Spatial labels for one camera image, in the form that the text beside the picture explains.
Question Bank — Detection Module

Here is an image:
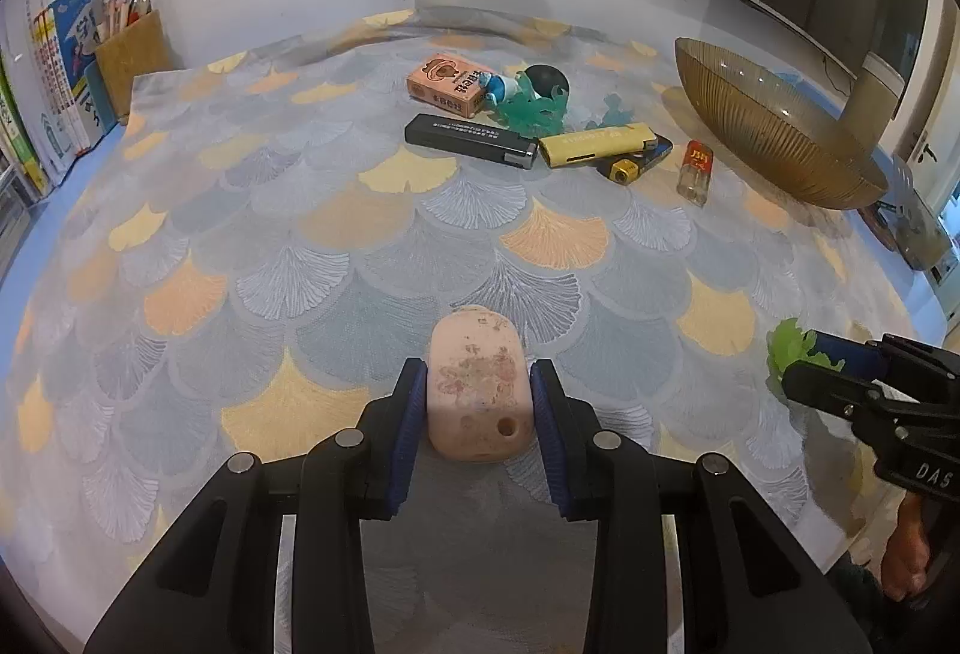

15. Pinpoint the wooden pen holder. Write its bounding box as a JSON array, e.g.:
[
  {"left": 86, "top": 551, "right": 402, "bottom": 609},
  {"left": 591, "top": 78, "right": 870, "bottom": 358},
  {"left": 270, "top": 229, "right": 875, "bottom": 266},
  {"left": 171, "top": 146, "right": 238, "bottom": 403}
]
[{"left": 94, "top": 10, "right": 172, "bottom": 121}]

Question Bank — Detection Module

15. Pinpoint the upright books row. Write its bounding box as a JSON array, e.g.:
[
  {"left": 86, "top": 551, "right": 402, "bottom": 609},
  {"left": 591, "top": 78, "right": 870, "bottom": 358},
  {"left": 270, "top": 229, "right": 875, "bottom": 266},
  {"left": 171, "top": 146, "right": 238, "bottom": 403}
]
[{"left": 2, "top": 0, "right": 117, "bottom": 186}]

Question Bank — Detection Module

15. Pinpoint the yellow rectangular lighter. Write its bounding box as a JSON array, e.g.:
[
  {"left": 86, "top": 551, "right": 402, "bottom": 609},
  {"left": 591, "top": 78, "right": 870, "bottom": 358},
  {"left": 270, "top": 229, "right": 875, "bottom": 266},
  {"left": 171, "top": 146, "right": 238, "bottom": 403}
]
[{"left": 539, "top": 122, "right": 658, "bottom": 168}]

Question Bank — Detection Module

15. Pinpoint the amber ribbed glass bowl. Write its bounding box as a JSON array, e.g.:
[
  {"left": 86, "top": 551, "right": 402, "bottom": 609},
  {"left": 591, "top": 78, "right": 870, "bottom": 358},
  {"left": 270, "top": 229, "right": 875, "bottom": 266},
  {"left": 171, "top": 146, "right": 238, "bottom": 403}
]
[{"left": 675, "top": 38, "right": 889, "bottom": 211}]

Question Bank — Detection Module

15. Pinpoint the black rectangular lighter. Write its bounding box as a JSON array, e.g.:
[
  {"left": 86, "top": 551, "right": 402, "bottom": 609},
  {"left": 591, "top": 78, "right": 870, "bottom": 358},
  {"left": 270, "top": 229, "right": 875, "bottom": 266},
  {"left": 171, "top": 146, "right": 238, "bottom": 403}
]
[{"left": 404, "top": 113, "right": 537, "bottom": 170}]

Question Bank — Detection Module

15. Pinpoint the patterned fan-motif table mat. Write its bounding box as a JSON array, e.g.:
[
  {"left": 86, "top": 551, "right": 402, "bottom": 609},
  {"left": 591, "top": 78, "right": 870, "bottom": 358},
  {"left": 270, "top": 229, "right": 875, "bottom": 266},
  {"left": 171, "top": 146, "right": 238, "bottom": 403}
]
[{"left": 2, "top": 10, "right": 916, "bottom": 647}]

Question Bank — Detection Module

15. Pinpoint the blue white figurine toy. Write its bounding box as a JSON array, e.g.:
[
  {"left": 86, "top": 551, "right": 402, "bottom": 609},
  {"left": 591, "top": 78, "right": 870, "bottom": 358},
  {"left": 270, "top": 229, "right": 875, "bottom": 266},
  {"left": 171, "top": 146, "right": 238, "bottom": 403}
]
[{"left": 478, "top": 72, "right": 521, "bottom": 108}]

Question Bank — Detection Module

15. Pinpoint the person right hand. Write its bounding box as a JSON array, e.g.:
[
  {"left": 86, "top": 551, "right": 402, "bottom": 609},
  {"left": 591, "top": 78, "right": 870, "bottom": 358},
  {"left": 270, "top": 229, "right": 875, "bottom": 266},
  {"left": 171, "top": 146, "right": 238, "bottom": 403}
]
[{"left": 880, "top": 493, "right": 931, "bottom": 602}]

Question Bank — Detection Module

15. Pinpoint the light green plastic leaf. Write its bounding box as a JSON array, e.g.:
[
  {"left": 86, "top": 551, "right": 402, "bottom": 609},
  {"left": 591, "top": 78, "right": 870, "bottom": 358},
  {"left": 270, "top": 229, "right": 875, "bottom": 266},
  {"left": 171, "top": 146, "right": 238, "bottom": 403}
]
[{"left": 766, "top": 317, "right": 844, "bottom": 388}]

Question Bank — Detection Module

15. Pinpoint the pink card box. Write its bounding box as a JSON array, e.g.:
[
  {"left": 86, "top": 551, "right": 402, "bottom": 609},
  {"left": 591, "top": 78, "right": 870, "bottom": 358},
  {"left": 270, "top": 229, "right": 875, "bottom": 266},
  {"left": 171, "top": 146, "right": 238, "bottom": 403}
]
[{"left": 407, "top": 55, "right": 490, "bottom": 118}]

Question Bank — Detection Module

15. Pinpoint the brown round object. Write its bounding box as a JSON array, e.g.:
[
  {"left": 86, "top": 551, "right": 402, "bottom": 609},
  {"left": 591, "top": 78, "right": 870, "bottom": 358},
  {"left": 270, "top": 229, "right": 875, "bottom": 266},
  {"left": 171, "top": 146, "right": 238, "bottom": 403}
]
[{"left": 857, "top": 202, "right": 910, "bottom": 254}]

